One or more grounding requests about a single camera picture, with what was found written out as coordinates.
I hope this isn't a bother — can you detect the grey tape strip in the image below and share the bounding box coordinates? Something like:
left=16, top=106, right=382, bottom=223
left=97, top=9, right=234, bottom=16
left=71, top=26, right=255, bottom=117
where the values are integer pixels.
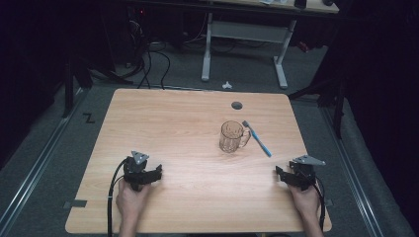
left=62, top=198, right=88, bottom=209

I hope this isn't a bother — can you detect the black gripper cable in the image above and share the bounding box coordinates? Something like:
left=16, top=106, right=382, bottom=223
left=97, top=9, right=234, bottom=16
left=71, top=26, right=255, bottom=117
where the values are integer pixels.
left=106, top=158, right=128, bottom=237
left=311, top=176, right=327, bottom=232

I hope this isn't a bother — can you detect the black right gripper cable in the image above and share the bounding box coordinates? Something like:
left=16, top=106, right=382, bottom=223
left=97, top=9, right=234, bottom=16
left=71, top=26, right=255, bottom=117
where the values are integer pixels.
left=311, top=176, right=327, bottom=232

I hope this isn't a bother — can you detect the blue toothbrush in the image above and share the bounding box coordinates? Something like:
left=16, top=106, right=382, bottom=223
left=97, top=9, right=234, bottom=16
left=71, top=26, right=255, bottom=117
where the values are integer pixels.
left=241, top=119, right=274, bottom=158

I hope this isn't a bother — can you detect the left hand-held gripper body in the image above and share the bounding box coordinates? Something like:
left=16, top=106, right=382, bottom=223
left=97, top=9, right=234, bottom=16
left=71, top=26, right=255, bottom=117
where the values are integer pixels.
left=123, top=150, right=156, bottom=193

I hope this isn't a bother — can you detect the metal floor rail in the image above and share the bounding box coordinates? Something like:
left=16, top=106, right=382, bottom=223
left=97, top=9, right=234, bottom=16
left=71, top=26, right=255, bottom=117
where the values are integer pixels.
left=0, top=87, right=87, bottom=232
left=319, top=106, right=385, bottom=237

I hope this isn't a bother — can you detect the person's right hand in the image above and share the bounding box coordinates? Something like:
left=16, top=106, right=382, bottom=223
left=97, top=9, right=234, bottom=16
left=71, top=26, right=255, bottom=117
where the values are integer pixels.
left=287, top=183, right=321, bottom=219

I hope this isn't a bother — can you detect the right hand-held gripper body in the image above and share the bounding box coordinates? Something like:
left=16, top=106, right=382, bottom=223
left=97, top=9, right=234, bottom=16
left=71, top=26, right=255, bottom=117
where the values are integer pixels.
left=287, top=154, right=327, bottom=193

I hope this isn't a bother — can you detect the black metal stand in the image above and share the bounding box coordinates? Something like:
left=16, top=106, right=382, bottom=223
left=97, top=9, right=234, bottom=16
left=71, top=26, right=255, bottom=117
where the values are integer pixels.
left=60, top=53, right=95, bottom=119
left=288, top=73, right=348, bottom=140

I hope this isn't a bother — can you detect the bundle of black floor cables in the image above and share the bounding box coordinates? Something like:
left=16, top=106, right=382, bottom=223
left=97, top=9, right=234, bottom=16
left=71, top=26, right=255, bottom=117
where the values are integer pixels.
left=126, top=13, right=172, bottom=91

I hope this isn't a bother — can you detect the person's left hand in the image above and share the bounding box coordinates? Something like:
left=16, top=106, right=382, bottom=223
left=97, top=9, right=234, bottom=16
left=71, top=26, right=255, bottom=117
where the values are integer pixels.
left=115, top=179, right=151, bottom=222

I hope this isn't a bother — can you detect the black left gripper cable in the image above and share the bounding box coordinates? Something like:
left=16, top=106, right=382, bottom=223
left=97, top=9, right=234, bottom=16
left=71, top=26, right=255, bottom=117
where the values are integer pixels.
left=106, top=158, right=128, bottom=237

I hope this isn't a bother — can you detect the clear glass mug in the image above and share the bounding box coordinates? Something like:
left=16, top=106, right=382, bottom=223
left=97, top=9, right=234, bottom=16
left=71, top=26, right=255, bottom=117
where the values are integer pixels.
left=218, top=119, right=252, bottom=154

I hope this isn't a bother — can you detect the desk with white legs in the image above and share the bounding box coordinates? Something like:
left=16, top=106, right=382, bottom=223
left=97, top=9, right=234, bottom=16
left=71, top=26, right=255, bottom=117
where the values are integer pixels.
left=125, top=0, right=341, bottom=91

